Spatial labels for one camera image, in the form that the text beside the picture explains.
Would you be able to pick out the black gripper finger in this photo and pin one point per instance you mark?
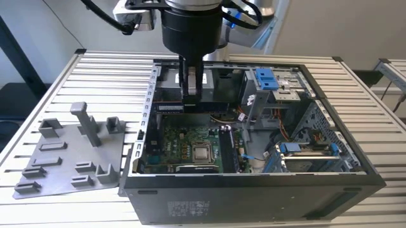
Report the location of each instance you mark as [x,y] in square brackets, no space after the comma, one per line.
[182,76]

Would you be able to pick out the dark RAM stick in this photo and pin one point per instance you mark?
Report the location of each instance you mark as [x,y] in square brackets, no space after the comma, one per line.
[208,108]

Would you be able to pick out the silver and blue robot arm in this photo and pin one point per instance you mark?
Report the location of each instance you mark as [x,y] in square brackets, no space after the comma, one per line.
[263,9]

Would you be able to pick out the black RAM slot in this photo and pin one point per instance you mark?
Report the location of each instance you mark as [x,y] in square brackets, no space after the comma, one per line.
[231,152]
[223,152]
[227,152]

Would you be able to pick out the grey Dell power supply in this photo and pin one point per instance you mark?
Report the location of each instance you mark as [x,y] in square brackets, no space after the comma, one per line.
[170,83]

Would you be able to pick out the blue optical drive latch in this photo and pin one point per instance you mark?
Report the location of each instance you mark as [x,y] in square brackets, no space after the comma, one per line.
[264,78]

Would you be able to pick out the green motherboard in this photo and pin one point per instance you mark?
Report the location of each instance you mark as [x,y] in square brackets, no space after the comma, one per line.
[172,142]

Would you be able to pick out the CPU socket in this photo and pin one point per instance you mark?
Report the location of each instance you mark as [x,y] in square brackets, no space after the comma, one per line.
[202,143]

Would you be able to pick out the silver CPU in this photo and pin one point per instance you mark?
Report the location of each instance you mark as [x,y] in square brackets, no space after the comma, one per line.
[202,153]

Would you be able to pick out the black table corner cap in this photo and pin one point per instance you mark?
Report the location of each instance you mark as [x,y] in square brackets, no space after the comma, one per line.
[80,50]
[338,59]

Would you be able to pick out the metal optical drive cage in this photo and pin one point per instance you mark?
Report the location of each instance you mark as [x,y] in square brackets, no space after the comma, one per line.
[287,96]

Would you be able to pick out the black graphics card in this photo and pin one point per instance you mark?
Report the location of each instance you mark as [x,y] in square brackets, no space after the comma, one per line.
[196,169]

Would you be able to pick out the blue disk carrier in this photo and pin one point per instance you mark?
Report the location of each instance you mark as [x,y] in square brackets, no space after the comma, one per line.
[291,147]

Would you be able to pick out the grey plastic parts rack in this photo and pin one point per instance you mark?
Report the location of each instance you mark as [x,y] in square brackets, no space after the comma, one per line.
[72,152]

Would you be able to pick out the metal disk bay cage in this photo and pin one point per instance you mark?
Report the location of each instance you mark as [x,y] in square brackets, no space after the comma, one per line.
[305,164]

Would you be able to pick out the black open PC case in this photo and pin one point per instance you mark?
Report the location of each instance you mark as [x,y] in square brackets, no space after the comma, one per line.
[222,202]

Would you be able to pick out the metal slat side table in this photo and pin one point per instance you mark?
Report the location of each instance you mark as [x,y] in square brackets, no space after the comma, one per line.
[398,65]

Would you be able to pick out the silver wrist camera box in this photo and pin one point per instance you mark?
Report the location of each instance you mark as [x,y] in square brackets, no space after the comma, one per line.
[143,21]

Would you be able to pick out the dark metal frame beam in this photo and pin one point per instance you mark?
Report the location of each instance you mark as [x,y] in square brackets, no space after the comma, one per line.
[20,54]

